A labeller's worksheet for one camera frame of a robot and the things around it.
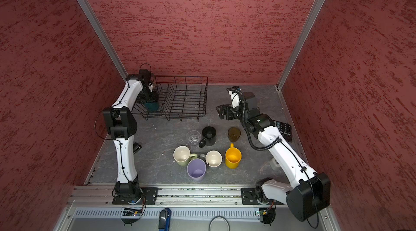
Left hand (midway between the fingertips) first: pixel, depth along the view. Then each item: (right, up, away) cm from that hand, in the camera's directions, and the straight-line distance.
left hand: (150, 104), depth 97 cm
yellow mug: (+50, -28, -12) cm, 59 cm away
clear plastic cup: (+28, -20, -7) cm, 35 cm away
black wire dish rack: (+15, +5, +19) cm, 25 cm away
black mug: (+37, -17, -7) cm, 41 cm away
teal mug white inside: (+2, -1, -2) cm, 3 cm away
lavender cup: (+31, -33, -16) cm, 48 cm away
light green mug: (+23, -26, -14) cm, 38 cm away
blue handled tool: (+19, -47, -33) cm, 60 cm away
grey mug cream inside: (+39, -29, -13) cm, 51 cm away
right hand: (+45, -2, -20) cm, 49 cm away
